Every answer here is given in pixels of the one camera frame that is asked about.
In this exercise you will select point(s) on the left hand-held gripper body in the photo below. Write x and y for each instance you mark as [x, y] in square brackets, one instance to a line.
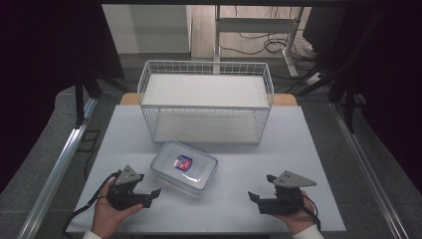
[123, 195]

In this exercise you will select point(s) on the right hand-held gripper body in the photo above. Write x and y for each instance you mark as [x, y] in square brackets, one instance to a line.
[285, 199]

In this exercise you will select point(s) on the clear plastic lidded container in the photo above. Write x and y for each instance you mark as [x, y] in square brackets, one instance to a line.
[184, 169]

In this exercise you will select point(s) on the person's right hand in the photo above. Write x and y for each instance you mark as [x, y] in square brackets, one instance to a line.
[300, 220]

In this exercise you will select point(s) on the person's left hand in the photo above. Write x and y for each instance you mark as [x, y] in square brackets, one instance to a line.
[104, 215]

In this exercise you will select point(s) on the black metal stand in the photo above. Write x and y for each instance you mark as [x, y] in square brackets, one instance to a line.
[349, 106]
[79, 103]

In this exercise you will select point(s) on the white power strip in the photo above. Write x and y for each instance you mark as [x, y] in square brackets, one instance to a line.
[314, 79]

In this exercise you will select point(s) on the dark curtain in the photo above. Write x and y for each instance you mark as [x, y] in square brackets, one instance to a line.
[381, 66]
[40, 83]

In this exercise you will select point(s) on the white cabinet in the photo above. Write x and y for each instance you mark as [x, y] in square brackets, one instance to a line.
[149, 28]

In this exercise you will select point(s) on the aluminium rail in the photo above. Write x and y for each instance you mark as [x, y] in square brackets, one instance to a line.
[365, 167]
[53, 174]

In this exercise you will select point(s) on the white desk frame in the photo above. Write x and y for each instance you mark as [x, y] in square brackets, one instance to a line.
[255, 25]

